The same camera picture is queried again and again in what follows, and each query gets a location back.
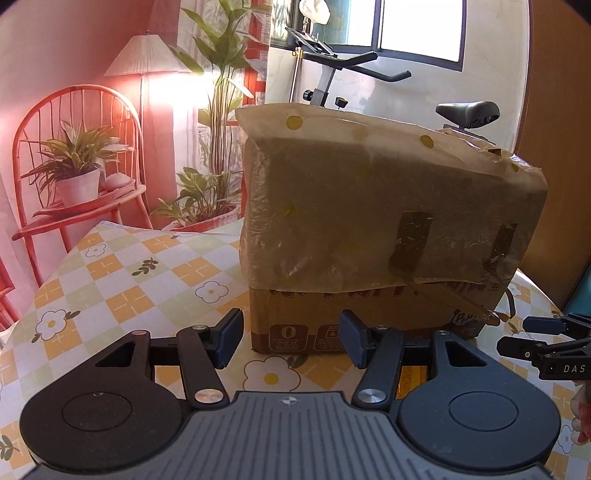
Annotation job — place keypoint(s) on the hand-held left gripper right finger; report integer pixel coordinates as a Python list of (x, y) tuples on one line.
[(353, 339)]

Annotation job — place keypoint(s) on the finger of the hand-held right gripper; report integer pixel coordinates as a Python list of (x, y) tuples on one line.
[(524, 348), (545, 325)]

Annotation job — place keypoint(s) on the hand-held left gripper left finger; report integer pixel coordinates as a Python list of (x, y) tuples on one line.
[(228, 337)]

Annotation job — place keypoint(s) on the taped brown cardboard box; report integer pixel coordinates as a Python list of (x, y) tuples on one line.
[(369, 207)]

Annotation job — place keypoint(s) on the person's right hand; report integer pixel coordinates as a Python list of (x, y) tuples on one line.
[(582, 415)]

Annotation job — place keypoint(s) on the checkered floral tablecloth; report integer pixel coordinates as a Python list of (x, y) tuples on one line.
[(138, 286)]

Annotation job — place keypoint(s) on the brown wooden door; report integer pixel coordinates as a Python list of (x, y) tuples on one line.
[(554, 115)]

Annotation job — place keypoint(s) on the black exercise bike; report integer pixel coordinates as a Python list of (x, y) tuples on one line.
[(466, 113)]

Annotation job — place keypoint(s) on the window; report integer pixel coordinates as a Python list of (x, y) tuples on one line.
[(415, 27)]

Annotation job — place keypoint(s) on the white crumpled cloth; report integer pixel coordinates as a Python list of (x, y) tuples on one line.
[(314, 10)]

